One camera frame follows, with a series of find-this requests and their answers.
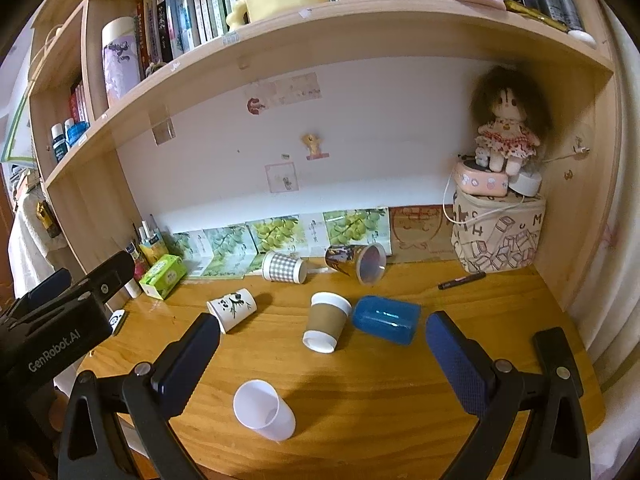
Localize brown cartoon poster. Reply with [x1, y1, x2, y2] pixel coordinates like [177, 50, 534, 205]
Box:
[388, 204, 459, 264]

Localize dark printed paper cup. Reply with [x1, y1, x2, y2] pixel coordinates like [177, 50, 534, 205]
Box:
[325, 242, 388, 287]

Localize black marker pen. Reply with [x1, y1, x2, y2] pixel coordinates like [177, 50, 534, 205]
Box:
[438, 270, 487, 291]

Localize blue plastic cup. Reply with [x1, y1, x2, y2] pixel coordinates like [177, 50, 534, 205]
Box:
[351, 295, 421, 346]

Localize brown sleeve paper cup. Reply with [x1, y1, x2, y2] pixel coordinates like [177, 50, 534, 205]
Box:
[301, 291, 353, 354]

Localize green tissue box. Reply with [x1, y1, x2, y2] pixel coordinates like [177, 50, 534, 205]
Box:
[138, 254, 187, 301]

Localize white cloth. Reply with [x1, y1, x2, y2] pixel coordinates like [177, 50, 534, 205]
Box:
[7, 187, 77, 283]

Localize yellow figure wall hook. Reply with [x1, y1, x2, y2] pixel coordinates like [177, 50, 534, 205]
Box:
[299, 132, 329, 162]

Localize pale paper wall sticker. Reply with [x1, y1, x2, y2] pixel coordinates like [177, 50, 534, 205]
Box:
[272, 72, 321, 106]

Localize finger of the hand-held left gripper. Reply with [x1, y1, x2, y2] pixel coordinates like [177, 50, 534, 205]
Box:
[10, 267, 72, 317]
[75, 250, 136, 307]

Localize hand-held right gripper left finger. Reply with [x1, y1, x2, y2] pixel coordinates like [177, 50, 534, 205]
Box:
[57, 312, 222, 480]

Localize translucent white plastic cup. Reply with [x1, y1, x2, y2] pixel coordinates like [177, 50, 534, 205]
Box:
[233, 379, 296, 442]

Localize checkered paper cup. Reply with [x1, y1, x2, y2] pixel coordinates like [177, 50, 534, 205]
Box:
[261, 251, 309, 285]

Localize wooden bookshelf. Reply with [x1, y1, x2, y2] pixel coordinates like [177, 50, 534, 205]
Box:
[26, 0, 617, 313]

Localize panda print paper cup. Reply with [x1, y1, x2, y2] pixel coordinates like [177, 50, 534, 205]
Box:
[206, 288, 258, 335]

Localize grape print folding card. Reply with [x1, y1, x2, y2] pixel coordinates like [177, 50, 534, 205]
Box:
[171, 207, 392, 279]

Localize red books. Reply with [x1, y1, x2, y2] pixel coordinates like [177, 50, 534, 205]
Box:
[68, 79, 91, 127]

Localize yellow green carton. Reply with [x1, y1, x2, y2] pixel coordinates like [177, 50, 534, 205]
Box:
[139, 230, 169, 267]

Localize white cable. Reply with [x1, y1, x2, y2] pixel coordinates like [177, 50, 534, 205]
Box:
[441, 146, 594, 227]

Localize white round device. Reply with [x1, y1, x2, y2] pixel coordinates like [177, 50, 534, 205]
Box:
[508, 170, 544, 198]

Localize printed canvas storage bag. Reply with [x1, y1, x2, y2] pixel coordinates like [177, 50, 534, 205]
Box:
[451, 190, 547, 275]

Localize purple print thermos bottle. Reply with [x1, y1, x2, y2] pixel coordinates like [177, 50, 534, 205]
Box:
[101, 16, 144, 109]

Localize pink box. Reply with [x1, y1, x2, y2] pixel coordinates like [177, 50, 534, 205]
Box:
[453, 157, 511, 197]

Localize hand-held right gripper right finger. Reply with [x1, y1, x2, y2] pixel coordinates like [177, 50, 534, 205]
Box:
[425, 310, 593, 480]

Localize plush doll with brown hair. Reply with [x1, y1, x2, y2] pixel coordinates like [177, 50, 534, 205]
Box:
[467, 64, 554, 174]

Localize pink square wall sticker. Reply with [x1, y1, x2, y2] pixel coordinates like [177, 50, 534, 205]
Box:
[263, 160, 300, 194]

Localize clear suction hook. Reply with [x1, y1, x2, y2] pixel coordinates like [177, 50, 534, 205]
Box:
[570, 125, 597, 162]

